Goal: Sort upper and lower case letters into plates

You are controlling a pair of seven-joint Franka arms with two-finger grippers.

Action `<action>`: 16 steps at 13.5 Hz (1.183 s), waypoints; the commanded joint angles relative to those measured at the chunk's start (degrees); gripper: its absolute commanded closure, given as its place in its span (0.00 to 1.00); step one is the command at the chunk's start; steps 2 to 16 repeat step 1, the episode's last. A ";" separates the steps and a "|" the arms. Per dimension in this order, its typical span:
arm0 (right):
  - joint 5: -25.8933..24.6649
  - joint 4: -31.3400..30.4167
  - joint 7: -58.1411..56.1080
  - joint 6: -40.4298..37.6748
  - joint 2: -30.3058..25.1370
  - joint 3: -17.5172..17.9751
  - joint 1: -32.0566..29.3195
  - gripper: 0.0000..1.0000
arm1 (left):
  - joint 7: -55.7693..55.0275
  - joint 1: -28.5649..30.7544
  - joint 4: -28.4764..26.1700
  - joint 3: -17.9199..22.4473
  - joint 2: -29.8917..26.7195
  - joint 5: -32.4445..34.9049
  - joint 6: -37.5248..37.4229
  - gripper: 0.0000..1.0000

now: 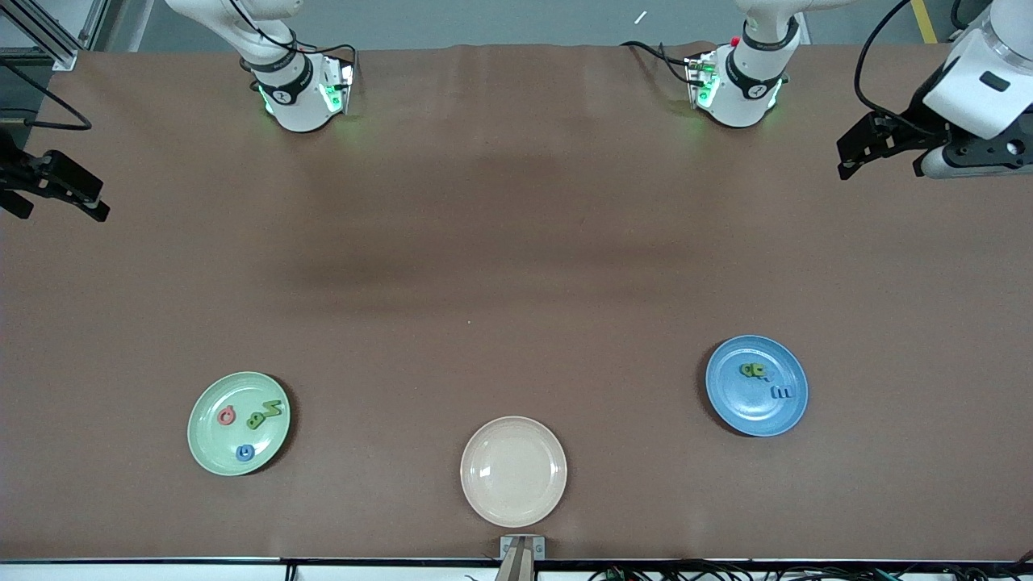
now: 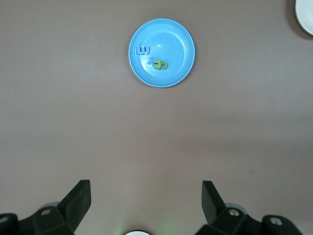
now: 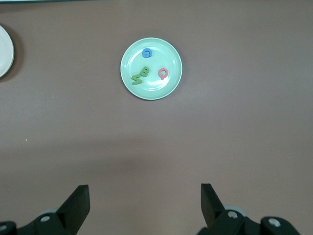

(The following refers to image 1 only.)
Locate brown table mat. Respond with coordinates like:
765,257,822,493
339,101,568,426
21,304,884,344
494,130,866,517
0,40,1033,563

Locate light green plate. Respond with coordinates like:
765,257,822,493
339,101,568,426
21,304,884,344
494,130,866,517
187,371,291,477

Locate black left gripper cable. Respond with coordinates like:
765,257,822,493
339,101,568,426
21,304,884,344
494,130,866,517
855,0,993,134

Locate black tangled cables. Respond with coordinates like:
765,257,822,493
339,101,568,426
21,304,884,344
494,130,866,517
588,561,1033,581

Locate black arm base cable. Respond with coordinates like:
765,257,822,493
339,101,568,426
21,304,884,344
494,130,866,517
286,24,358,90
620,40,696,86

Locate aluminium frame extrusion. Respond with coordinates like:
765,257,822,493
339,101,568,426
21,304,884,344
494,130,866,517
0,0,82,72
77,0,114,53

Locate black right arm base cable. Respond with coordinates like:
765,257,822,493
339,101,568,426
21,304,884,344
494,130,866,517
286,24,358,90

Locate beige plate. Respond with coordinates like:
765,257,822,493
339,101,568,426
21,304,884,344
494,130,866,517
460,416,568,529

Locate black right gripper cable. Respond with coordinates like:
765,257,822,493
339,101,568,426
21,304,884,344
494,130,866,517
0,61,92,132

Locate black left arm base cable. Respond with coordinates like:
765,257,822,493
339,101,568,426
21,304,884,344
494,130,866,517
620,40,696,86

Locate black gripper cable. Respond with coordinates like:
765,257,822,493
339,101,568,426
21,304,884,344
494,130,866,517
0,61,92,132
855,0,993,134

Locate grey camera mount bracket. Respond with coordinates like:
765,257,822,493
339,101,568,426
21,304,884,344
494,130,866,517
496,536,546,581

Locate yellow floor tape strip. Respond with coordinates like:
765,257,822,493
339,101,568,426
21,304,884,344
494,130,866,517
910,0,939,45

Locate blue plate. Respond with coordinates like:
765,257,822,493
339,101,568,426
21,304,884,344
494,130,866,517
705,335,809,438

